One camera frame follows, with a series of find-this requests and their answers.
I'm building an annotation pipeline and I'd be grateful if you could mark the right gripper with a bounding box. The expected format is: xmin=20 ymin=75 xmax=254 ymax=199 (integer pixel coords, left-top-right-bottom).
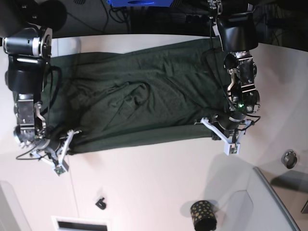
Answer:
xmin=30 ymin=129 xmax=82 ymax=168

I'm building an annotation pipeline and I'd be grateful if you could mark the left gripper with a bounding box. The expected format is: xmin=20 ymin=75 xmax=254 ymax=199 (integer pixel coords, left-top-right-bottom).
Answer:
xmin=194 ymin=113 xmax=256 ymax=144

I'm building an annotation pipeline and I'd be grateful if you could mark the dark green t-shirt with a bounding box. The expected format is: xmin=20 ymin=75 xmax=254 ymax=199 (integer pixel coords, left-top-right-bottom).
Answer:
xmin=50 ymin=38 xmax=230 ymax=155

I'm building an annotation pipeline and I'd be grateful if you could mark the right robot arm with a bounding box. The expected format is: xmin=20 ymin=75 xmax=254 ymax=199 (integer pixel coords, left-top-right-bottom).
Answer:
xmin=0 ymin=0 xmax=77 ymax=175

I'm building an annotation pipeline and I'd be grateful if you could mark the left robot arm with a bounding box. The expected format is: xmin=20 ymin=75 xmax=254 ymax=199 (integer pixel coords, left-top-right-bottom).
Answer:
xmin=197 ymin=0 xmax=260 ymax=144

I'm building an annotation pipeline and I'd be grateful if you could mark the round metal table grommet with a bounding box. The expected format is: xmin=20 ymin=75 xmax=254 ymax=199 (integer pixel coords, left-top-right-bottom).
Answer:
xmin=282 ymin=149 xmax=298 ymax=169

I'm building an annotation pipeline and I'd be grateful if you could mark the white rectangular table slot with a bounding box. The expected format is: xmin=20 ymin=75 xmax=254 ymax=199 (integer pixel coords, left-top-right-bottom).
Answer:
xmin=51 ymin=216 xmax=112 ymax=231

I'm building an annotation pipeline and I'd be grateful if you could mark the small black plastic clip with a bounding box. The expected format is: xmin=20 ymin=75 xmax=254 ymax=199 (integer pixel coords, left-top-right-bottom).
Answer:
xmin=95 ymin=197 xmax=107 ymax=210

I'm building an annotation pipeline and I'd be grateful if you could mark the black cup with gold dots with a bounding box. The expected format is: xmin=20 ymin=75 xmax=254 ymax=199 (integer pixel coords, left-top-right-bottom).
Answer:
xmin=190 ymin=200 xmax=217 ymax=231

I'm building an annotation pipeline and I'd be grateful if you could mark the black round stool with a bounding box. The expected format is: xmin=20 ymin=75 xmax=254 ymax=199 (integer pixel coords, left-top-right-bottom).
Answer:
xmin=37 ymin=0 xmax=67 ymax=33

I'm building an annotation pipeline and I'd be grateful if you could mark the blue plastic box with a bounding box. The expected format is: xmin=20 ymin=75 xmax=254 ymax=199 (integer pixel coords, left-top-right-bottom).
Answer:
xmin=107 ymin=0 xmax=173 ymax=7

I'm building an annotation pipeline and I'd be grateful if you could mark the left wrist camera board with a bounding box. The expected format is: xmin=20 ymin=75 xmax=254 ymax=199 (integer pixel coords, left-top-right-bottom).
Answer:
xmin=224 ymin=143 xmax=241 ymax=156

